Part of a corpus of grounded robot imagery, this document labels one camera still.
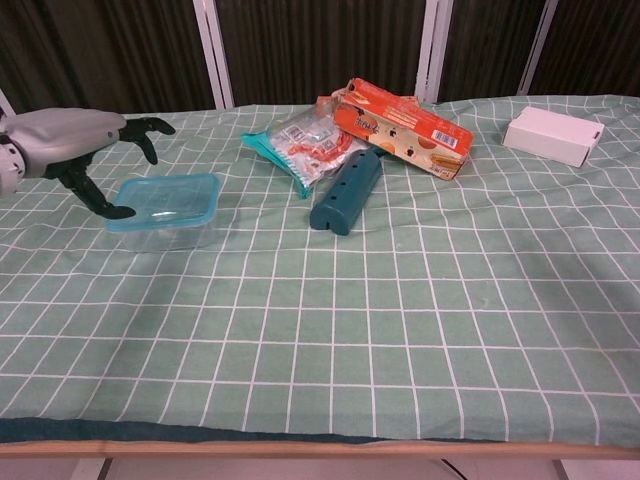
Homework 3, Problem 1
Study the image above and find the white cardboard box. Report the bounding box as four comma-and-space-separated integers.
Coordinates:
502, 105, 606, 168

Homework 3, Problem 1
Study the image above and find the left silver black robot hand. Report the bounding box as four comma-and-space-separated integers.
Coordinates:
8, 107, 177, 221

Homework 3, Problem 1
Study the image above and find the dark teal table underlay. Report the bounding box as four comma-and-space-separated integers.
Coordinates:
0, 417, 396, 446

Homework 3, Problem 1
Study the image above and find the green checked tablecloth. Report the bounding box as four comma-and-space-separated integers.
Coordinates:
0, 94, 640, 446

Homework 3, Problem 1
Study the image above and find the clear plastic container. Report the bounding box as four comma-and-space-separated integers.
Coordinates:
117, 214, 221, 252

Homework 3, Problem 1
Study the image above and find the blue translucent plastic lid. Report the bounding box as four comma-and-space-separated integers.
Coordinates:
104, 172, 222, 234

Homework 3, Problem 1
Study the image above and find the teal perforated cylinder holder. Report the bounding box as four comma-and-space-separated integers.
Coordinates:
309, 149, 385, 235

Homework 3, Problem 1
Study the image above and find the white partition frame post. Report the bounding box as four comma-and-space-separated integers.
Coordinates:
517, 0, 559, 97
192, 0, 236, 110
414, 0, 454, 104

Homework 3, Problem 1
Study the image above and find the orange cardboard carton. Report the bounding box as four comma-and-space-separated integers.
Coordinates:
331, 76, 475, 180

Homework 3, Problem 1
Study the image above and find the silver snack packet teal edge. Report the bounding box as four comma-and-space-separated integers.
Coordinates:
241, 105, 369, 200

